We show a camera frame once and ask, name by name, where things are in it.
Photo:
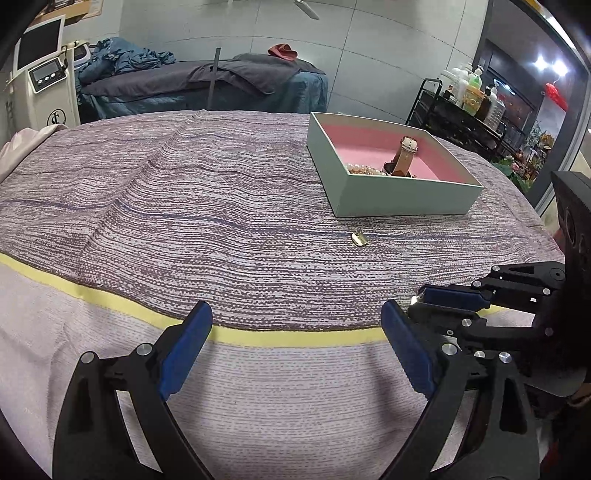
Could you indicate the small gold pendant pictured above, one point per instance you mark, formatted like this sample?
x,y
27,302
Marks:
x,y
359,239

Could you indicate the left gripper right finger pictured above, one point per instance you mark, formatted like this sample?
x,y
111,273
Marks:
x,y
499,441

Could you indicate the brown strap wristwatch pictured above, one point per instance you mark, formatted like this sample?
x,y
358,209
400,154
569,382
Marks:
x,y
400,165

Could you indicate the purple woven bed runner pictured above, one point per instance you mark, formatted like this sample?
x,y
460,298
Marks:
x,y
169,209

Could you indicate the green potted plant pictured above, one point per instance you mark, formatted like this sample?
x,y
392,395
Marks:
x,y
521,174

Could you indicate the white arc floor lamp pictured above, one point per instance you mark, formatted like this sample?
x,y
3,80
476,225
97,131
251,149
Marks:
x,y
225,30

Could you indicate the black trolley rack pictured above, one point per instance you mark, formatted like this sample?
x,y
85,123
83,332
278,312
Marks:
x,y
432,112

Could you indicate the red cloth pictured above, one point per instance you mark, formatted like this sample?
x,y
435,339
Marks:
x,y
283,51

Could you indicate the beige polka dot pillow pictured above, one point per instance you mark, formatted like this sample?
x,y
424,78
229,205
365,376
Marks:
x,y
21,145

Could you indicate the red hanging ornament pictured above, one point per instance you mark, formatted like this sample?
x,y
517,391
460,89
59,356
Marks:
x,y
553,93

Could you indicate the dark grey blanket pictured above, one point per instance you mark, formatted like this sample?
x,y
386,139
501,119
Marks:
x,y
256,74

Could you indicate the green box pink lining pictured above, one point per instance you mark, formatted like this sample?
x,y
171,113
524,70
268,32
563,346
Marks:
x,y
371,168

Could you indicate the crumpled blue bedding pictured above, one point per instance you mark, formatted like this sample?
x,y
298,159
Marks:
x,y
116,56

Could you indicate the green lotion bottle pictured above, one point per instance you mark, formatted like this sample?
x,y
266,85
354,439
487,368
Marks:
x,y
473,95

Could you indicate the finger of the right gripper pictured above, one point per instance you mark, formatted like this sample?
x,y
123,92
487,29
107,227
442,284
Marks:
x,y
438,320
455,297

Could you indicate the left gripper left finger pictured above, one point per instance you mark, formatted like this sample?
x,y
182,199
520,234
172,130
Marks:
x,y
91,439

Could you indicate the blue massage bed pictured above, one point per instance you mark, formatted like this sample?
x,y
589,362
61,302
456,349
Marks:
x,y
166,89

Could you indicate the white beauty machine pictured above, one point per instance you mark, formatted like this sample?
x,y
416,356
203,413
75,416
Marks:
x,y
41,87

